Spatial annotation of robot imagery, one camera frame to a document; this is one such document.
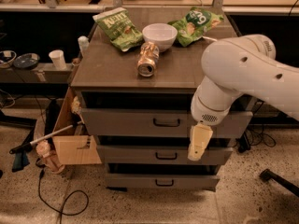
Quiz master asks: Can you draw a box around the grey top drawer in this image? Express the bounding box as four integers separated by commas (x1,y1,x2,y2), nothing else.
82,108,252,138

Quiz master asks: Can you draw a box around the grey drawer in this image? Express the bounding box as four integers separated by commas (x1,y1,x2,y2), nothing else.
82,108,252,138
106,174,220,189
97,145,233,165

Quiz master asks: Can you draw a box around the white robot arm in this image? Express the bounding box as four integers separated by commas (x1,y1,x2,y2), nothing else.
188,35,299,161

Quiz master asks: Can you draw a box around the grey drawer cabinet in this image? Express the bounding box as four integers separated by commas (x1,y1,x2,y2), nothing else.
71,21,253,180

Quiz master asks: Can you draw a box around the grey bottom drawer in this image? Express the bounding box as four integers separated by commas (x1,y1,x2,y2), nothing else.
106,174,220,189

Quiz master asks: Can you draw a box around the grey middle drawer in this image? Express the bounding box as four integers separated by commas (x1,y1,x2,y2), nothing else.
97,145,233,165

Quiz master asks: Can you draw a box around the black chair leg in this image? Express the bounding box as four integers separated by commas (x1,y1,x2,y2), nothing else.
259,169,299,197

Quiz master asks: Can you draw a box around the crushed gold soda can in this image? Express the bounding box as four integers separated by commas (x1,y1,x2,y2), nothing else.
137,42,159,77

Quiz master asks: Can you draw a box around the white bowl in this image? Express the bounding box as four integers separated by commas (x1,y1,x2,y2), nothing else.
142,23,178,52

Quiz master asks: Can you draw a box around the green chip bag right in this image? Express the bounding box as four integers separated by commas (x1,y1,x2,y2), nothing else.
168,7,224,47

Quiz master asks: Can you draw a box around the green chip bag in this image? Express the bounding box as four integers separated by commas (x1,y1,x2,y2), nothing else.
168,7,224,47
93,7,143,52

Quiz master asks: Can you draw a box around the cardboard box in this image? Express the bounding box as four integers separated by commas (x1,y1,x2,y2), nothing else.
52,89,102,165

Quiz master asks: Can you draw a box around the green chip bag left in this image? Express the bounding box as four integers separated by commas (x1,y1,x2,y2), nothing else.
93,7,143,52

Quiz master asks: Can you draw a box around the white paper cup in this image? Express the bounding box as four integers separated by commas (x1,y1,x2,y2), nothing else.
49,49,66,70

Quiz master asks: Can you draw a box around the low grey shelf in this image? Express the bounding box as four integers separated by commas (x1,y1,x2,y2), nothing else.
0,63,73,84

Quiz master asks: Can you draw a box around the grabber stick tool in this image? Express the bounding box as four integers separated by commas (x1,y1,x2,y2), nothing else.
9,121,83,154

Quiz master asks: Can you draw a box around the patterned bowl on shelf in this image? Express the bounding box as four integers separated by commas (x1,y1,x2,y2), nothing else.
0,50,17,69

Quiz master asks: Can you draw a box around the black floor cable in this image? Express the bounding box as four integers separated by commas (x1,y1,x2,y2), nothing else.
37,168,90,224

